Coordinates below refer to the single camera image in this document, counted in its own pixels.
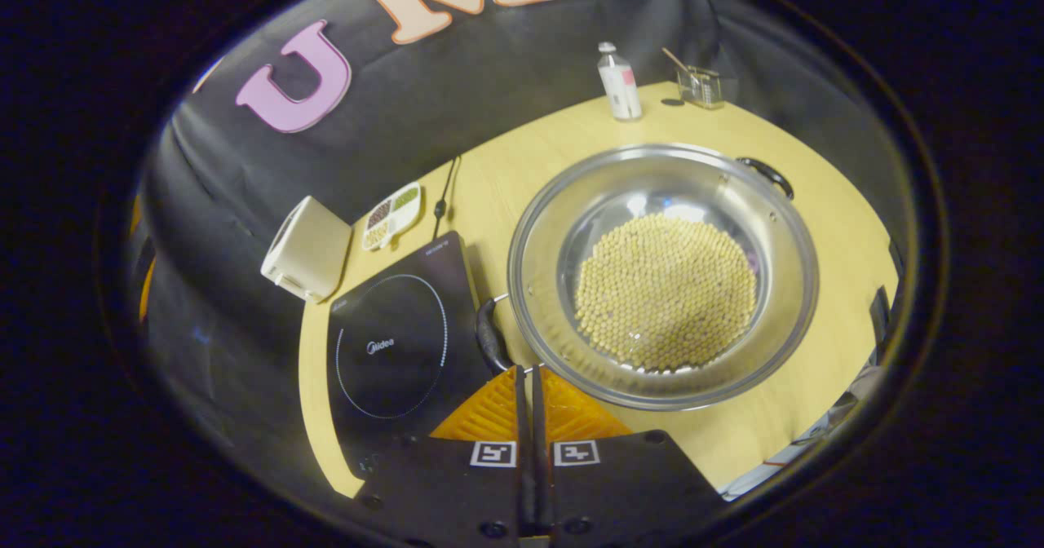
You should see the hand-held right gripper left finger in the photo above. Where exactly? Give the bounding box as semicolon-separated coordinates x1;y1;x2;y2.
359;365;533;548

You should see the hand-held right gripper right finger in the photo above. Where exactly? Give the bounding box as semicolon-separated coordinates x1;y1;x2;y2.
534;365;727;548

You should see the black induction cooktop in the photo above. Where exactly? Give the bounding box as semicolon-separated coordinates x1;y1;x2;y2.
326;232;494;480

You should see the stainless steel pot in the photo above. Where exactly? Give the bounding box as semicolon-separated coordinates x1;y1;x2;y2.
476;142;819;412

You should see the white toaster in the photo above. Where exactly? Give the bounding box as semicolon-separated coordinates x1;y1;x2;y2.
261;196;353;303

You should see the pile of yellow soybeans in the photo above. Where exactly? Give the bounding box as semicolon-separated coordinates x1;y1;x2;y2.
574;213;758;372

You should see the white divided plate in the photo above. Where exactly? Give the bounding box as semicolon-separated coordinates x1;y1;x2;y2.
361;182;422;252

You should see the small white bottle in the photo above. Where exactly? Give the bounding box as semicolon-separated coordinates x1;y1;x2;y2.
598;42;643;121

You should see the glass container with stick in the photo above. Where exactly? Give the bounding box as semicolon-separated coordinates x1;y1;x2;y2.
662;47;725;110

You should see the black power cable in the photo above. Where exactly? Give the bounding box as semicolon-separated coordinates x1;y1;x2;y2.
432;155;462;243

